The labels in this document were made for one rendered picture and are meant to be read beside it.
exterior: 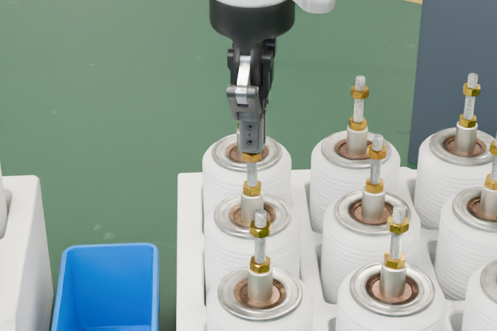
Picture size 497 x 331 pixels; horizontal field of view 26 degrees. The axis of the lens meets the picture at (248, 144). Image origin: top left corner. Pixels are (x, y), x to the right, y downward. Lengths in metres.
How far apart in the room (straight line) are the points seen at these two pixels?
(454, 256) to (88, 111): 0.84
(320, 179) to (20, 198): 0.34
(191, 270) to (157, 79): 0.78
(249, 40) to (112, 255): 0.42
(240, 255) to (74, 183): 0.59
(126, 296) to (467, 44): 0.58
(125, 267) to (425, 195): 0.35
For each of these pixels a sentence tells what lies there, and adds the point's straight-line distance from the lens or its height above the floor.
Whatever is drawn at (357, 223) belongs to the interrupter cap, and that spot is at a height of 0.25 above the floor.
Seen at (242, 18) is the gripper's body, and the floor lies 0.48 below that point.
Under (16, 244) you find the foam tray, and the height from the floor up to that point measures 0.18.
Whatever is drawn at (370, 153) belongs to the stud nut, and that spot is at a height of 0.32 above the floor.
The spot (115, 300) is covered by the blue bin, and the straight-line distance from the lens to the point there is 1.29.
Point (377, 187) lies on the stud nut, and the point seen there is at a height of 0.29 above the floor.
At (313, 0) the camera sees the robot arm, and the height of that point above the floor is 0.51.
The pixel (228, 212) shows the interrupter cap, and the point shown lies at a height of 0.25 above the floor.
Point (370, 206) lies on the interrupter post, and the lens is 1.05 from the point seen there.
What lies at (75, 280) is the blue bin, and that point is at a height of 0.08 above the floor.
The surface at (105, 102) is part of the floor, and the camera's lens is 1.78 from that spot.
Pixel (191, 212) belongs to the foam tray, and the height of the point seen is 0.18.
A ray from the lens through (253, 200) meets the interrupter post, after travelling 1.03.
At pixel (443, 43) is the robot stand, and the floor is 0.20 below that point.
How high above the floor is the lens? 0.86
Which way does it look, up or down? 32 degrees down
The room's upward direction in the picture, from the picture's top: straight up
